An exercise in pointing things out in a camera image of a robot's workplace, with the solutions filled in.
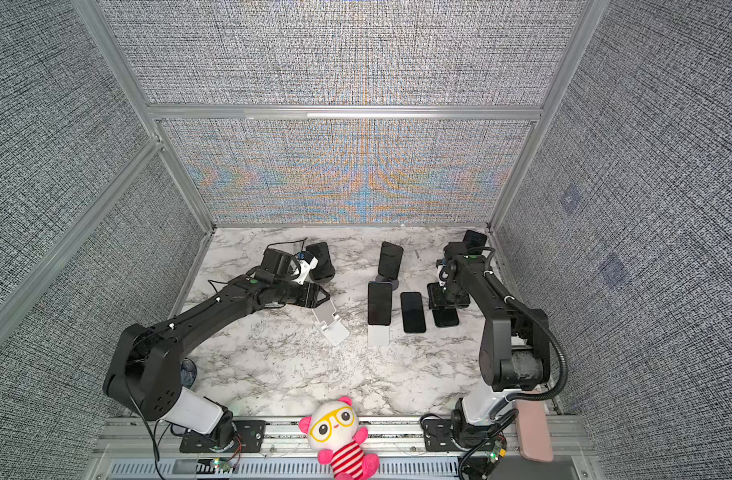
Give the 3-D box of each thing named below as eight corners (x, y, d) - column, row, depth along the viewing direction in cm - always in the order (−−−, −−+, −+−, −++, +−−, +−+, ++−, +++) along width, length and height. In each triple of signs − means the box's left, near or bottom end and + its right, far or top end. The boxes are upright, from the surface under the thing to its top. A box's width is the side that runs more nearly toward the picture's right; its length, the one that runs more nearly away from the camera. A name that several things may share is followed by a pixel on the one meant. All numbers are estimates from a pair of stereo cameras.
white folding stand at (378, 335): (367, 345, 91) (367, 339, 88) (367, 330, 94) (367, 324, 91) (389, 345, 91) (390, 339, 88) (388, 330, 94) (389, 324, 91)
